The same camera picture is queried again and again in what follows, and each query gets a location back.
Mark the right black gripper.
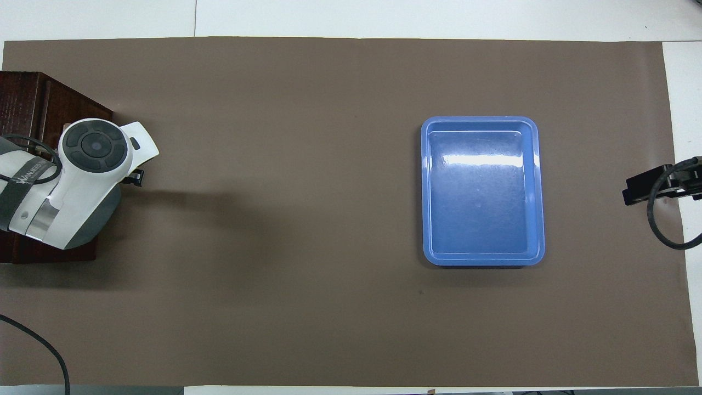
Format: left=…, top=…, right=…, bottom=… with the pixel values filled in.
left=623, top=156, right=702, bottom=206

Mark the dark wooden cabinet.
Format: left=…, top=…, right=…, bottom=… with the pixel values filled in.
left=0, top=71, right=114, bottom=264

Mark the blue plastic tray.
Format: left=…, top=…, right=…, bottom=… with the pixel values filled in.
left=421, top=116, right=546, bottom=267

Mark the brown table mat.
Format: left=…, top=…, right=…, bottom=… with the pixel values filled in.
left=3, top=37, right=700, bottom=387

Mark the right arm black gripper cable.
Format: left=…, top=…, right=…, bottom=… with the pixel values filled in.
left=647, top=158, right=702, bottom=251

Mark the arm black gripper cable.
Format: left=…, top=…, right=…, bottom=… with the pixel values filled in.
left=0, top=134, right=64, bottom=185
left=647, top=158, right=702, bottom=251

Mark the left arm black gripper cable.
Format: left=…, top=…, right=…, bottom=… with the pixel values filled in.
left=0, top=134, right=64, bottom=185

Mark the grey velcro strap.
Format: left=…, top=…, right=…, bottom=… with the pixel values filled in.
left=0, top=155, right=62, bottom=233

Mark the black hanging cable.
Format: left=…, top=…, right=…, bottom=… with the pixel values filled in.
left=0, top=314, right=71, bottom=395

